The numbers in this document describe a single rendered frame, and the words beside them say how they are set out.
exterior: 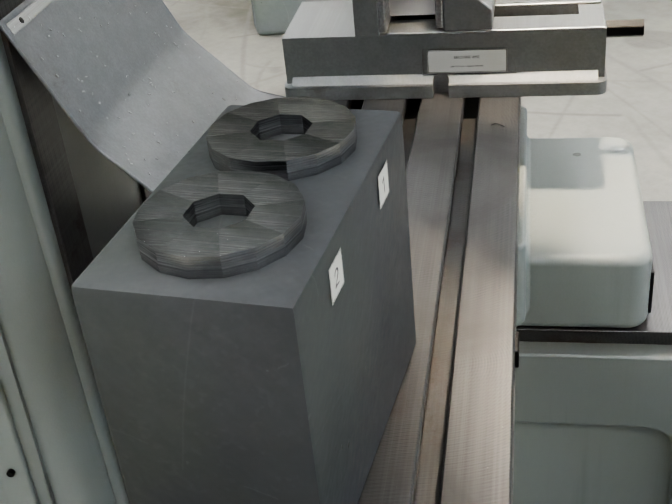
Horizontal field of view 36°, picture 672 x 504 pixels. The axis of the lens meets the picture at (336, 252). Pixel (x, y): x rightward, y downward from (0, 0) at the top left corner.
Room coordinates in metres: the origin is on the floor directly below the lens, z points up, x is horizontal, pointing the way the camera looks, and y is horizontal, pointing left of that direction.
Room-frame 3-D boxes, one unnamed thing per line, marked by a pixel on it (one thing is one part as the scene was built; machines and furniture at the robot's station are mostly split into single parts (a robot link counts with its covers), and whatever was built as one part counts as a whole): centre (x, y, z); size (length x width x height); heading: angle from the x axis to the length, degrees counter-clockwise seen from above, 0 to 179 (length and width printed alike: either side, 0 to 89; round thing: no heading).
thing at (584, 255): (1.03, -0.10, 0.80); 0.50 x 0.35 x 0.12; 78
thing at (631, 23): (1.06, -0.34, 0.99); 0.04 x 0.02 x 0.02; 78
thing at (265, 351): (0.52, 0.04, 1.04); 0.22 x 0.12 x 0.20; 160
